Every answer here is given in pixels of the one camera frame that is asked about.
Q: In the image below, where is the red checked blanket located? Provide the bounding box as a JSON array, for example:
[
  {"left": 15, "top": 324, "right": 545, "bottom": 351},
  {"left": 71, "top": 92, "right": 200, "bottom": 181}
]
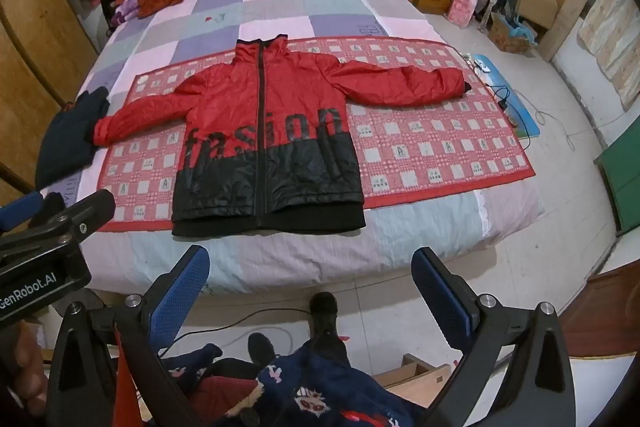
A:
[{"left": 97, "top": 36, "right": 535, "bottom": 234}]

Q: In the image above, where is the large cardboard box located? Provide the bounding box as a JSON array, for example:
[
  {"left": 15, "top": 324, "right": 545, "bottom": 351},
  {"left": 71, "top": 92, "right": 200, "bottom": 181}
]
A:
[{"left": 515, "top": 0, "right": 558, "bottom": 30}]

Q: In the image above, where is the person's black shoe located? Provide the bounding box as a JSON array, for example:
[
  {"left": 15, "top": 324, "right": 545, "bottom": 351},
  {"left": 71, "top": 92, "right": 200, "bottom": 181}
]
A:
[
  {"left": 308, "top": 291, "right": 340, "bottom": 333},
  {"left": 247, "top": 332, "right": 276, "bottom": 370}
]

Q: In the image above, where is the pink gift bag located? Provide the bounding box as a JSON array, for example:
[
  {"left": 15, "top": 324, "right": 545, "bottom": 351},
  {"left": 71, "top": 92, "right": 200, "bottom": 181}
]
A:
[{"left": 446, "top": 0, "right": 478, "bottom": 28}]

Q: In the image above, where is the pale patterned curtain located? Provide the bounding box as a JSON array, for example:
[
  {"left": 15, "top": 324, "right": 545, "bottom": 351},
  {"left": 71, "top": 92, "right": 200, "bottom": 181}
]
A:
[{"left": 579, "top": 0, "right": 640, "bottom": 112}]

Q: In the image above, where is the person's black trouser leg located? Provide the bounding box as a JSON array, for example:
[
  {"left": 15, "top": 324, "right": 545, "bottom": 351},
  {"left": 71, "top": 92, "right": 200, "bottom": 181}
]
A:
[{"left": 305, "top": 327, "right": 351, "bottom": 368}]

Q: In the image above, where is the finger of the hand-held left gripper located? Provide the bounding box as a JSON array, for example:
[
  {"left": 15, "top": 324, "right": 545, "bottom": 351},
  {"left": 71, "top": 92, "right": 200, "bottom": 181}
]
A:
[
  {"left": 0, "top": 191, "right": 46, "bottom": 233},
  {"left": 0, "top": 189, "right": 117, "bottom": 266}
]

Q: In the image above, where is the black cloth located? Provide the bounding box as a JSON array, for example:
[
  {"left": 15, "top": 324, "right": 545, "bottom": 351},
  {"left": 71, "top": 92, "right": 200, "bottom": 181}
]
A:
[{"left": 100, "top": 0, "right": 126, "bottom": 38}]

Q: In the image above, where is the black floor cable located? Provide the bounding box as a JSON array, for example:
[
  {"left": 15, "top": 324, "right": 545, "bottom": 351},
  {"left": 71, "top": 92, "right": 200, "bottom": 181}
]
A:
[{"left": 157, "top": 307, "right": 311, "bottom": 358}]

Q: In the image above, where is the white cable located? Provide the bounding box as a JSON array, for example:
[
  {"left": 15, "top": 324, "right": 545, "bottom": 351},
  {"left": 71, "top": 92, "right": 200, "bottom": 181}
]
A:
[{"left": 520, "top": 92, "right": 601, "bottom": 152}]

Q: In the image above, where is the brown wooden board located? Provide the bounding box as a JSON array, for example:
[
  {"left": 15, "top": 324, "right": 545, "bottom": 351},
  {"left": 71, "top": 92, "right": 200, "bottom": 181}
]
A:
[{"left": 585, "top": 259, "right": 640, "bottom": 323}]

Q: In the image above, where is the small cardboard box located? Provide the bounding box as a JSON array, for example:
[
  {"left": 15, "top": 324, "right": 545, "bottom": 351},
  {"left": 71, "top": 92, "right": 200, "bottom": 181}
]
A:
[{"left": 487, "top": 12, "right": 538, "bottom": 54}]

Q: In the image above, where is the dark folded garment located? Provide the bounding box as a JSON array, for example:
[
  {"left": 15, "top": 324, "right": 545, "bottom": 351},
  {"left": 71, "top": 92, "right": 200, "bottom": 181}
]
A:
[{"left": 35, "top": 86, "right": 111, "bottom": 190}]

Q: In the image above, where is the red and black jacket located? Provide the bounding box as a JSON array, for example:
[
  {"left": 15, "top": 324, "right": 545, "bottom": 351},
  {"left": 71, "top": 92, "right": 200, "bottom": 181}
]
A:
[{"left": 92, "top": 36, "right": 473, "bottom": 238}]

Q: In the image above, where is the cardboard sheet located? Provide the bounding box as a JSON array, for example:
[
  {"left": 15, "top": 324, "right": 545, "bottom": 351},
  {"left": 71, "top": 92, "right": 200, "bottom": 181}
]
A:
[{"left": 537, "top": 0, "right": 588, "bottom": 62}]

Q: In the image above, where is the blue floor mat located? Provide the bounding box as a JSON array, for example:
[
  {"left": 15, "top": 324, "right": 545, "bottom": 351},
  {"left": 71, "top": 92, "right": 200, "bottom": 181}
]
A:
[{"left": 470, "top": 53, "right": 543, "bottom": 140}]

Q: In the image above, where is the person's navy patterned sweater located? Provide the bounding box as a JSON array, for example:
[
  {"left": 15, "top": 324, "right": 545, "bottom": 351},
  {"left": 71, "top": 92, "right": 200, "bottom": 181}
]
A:
[{"left": 160, "top": 337, "right": 416, "bottom": 427}]

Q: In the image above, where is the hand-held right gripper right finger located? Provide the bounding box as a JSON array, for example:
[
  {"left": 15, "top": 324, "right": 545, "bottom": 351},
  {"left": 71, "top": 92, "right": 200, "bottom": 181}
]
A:
[{"left": 410, "top": 246, "right": 577, "bottom": 427}]

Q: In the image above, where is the purple fleece garment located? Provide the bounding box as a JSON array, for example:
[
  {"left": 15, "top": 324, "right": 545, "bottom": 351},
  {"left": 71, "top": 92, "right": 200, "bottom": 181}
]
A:
[{"left": 107, "top": 0, "right": 146, "bottom": 28}]

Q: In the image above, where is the person's left hand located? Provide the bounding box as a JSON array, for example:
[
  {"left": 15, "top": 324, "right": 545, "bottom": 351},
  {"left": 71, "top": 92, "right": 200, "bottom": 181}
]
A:
[{"left": 0, "top": 321, "right": 49, "bottom": 416}]

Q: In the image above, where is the green cabinet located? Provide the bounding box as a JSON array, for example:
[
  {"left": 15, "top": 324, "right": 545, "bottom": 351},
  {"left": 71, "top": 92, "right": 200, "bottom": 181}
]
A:
[{"left": 594, "top": 112, "right": 640, "bottom": 238}]

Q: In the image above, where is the wooden wardrobe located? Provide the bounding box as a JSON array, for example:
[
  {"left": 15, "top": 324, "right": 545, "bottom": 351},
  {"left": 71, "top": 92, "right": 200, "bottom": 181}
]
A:
[{"left": 0, "top": 0, "right": 101, "bottom": 208}]

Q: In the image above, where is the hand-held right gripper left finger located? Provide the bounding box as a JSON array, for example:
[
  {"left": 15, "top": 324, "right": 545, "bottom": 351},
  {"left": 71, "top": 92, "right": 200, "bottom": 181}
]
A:
[{"left": 45, "top": 244, "right": 211, "bottom": 427}]

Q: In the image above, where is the wooden stool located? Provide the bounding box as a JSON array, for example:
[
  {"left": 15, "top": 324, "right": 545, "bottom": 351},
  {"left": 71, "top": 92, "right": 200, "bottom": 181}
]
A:
[{"left": 372, "top": 353, "right": 453, "bottom": 408}]

